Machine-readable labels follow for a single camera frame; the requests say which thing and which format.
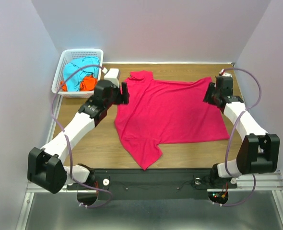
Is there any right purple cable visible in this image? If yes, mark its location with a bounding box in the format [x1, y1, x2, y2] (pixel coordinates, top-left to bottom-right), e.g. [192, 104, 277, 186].
[211, 67, 262, 207]

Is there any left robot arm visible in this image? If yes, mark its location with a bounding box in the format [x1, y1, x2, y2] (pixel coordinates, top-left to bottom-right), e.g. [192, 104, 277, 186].
[27, 80, 130, 194]

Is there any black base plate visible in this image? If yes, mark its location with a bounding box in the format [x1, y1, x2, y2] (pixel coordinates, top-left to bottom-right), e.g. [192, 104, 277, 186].
[67, 169, 238, 202]

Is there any pink t-shirt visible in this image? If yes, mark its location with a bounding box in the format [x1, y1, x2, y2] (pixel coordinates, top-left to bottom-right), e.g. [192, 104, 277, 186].
[115, 70, 229, 170]

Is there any light blue t-shirt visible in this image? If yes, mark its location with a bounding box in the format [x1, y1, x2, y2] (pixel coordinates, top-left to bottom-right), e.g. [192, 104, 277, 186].
[63, 56, 100, 81]

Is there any orange t-shirt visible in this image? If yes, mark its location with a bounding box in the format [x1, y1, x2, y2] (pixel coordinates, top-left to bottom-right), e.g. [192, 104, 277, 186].
[60, 74, 98, 92]

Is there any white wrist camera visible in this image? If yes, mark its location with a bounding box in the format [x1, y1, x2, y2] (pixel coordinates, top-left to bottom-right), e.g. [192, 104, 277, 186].
[219, 69, 232, 78]
[104, 68, 120, 88]

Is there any aluminium rail frame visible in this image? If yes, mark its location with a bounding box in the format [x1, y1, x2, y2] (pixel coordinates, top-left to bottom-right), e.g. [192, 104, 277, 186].
[15, 62, 283, 230]

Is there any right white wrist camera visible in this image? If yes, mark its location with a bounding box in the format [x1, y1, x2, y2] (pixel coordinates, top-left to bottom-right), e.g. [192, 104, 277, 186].
[219, 69, 232, 78]

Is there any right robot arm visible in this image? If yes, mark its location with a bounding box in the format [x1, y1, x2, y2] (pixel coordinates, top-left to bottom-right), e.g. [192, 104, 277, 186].
[203, 74, 280, 187]

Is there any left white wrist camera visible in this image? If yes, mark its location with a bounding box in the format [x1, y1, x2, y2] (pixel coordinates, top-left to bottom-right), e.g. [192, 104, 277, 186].
[104, 68, 120, 88]

